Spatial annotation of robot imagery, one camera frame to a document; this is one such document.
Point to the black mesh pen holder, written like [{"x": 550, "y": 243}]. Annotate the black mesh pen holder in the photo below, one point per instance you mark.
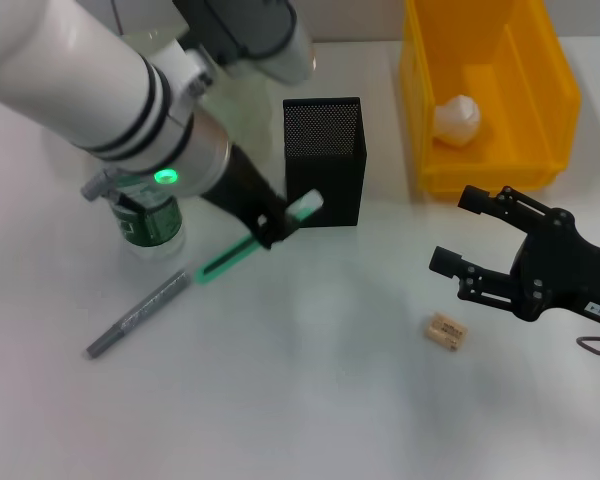
[{"x": 330, "y": 165}]

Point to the green utility knife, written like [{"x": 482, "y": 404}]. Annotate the green utility knife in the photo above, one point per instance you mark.
[{"x": 220, "y": 262}]

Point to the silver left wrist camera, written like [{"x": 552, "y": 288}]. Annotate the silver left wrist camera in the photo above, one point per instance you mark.
[{"x": 250, "y": 30}]

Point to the clear green-label water bottle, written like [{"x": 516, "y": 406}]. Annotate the clear green-label water bottle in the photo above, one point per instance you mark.
[{"x": 155, "y": 225}]

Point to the yellow plastic bin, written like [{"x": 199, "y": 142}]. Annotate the yellow plastic bin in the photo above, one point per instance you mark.
[{"x": 530, "y": 75}]

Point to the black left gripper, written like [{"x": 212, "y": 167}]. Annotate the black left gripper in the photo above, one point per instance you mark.
[{"x": 245, "y": 190}]

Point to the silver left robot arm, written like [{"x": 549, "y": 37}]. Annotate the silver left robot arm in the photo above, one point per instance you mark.
[{"x": 80, "y": 75}]

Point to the beige eraser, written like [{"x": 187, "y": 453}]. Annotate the beige eraser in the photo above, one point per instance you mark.
[{"x": 445, "y": 332}]

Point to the pale green fruit plate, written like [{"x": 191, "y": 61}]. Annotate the pale green fruit plate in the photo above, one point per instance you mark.
[{"x": 254, "y": 102}]

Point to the grey pen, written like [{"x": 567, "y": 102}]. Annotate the grey pen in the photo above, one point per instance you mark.
[{"x": 140, "y": 315}]

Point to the white paper ball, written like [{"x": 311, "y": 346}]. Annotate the white paper ball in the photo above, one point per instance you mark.
[{"x": 457, "y": 120}]

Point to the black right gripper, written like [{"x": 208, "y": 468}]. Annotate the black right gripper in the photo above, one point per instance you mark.
[{"x": 565, "y": 275}]

